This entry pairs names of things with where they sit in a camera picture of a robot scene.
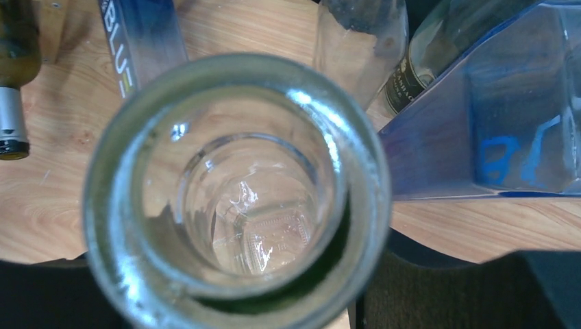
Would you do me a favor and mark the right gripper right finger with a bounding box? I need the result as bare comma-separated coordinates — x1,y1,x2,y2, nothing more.
354,231,580,328

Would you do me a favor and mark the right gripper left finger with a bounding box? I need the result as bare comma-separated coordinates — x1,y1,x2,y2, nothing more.
1,256,132,328

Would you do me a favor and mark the blue square bottle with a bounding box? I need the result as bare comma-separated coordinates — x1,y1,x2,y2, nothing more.
380,1,580,201
98,0,188,99

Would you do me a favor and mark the clear bottle black gold label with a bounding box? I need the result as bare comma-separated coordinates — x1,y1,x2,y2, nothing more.
382,0,535,115

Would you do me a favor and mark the small clear bottle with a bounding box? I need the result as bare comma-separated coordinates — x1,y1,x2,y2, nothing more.
312,0,408,110

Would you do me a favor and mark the wooden wine rack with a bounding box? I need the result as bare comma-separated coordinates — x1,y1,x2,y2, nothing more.
35,0,70,64

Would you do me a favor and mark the dark brown wine bottle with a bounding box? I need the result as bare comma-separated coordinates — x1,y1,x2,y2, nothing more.
1,1,42,160

